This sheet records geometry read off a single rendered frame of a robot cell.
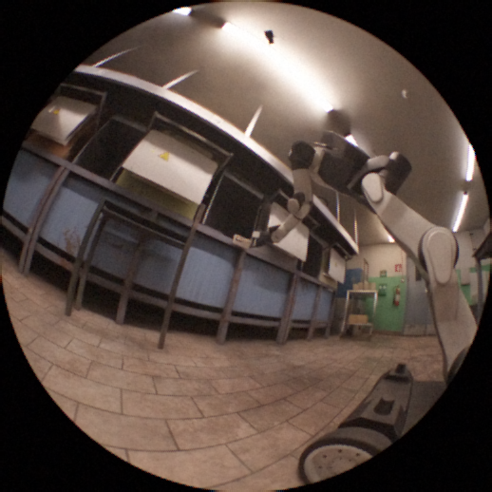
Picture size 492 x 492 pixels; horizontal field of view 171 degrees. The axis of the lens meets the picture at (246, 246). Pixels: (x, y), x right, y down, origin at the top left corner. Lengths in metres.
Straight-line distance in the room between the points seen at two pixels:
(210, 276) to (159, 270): 0.40
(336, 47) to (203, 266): 2.43
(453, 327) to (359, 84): 2.10
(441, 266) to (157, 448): 0.78
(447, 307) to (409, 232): 0.25
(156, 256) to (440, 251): 1.37
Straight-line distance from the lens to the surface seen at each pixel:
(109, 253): 1.21
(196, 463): 0.49
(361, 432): 0.39
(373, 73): 2.22
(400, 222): 0.61
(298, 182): 0.85
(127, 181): 1.27
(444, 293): 0.52
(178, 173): 1.19
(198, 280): 1.26
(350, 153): 0.81
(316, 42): 2.08
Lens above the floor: 0.42
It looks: 18 degrees up
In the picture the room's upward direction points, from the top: 14 degrees clockwise
